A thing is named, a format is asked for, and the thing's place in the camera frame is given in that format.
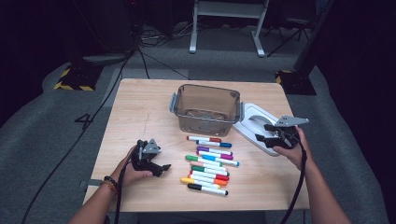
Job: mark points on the dark equipment cabinet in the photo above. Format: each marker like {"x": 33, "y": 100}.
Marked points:
{"x": 109, "y": 25}

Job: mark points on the clear grey plastic container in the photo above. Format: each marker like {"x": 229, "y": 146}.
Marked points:
{"x": 193, "y": 96}

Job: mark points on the white metal table frame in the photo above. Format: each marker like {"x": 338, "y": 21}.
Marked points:
{"x": 229, "y": 9}

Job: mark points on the white container lid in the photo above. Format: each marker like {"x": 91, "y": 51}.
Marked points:
{"x": 249, "y": 130}

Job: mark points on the grey flat stand base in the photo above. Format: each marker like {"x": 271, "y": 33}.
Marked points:
{"x": 106, "y": 59}

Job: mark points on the peach marker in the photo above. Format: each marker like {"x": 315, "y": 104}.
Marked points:
{"x": 205, "y": 165}

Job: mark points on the dark slanted stand pole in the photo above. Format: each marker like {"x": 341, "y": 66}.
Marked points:
{"x": 311, "y": 37}

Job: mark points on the purple marker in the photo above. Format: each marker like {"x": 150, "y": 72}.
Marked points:
{"x": 214, "y": 151}

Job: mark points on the black marker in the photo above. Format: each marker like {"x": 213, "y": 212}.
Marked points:
{"x": 208, "y": 189}

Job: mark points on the person's right hand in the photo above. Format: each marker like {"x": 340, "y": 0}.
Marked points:
{"x": 297, "y": 155}

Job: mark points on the yellow marker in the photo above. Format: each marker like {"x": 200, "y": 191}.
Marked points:
{"x": 199, "y": 182}

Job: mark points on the black tripod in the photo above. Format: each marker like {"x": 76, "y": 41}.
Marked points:
{"x": 295, "y": 21}

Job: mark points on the rust red marker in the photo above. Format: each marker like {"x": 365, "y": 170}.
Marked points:
{"x": 202, "y": 138}

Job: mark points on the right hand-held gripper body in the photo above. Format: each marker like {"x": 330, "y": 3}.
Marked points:
{"x": 286, "y": 138}

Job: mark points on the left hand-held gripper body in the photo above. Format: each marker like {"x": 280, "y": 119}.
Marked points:
{"x": 143, "y": 158}

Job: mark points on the grey tape strip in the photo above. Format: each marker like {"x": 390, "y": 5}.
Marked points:
{"x": 91, "y": 183}

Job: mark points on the light green marker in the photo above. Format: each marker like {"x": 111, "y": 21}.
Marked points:
{"x": 199, "y": 160}

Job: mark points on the magenta marker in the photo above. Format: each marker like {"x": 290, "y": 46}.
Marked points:
{"x": 214, "y": 155}

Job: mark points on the dark green marker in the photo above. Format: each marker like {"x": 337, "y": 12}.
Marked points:
{"x": 211, "y": 171}

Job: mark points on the orange marker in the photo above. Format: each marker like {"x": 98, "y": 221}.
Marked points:
{"x": 211, "y": 180}

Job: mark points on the yellow black striped base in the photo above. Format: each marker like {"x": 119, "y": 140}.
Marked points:
{"x": 77, "y": 77}
{"x": 295, "y": 82}

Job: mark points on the person's left hand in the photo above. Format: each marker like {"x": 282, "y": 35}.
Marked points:
{"x": 127, "y": 175}

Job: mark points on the dark blue marker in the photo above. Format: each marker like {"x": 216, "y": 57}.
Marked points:
{"x": 214, "y": 144}

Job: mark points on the light blue marker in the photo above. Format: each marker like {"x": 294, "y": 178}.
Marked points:
{"x": 222, "y": 160}

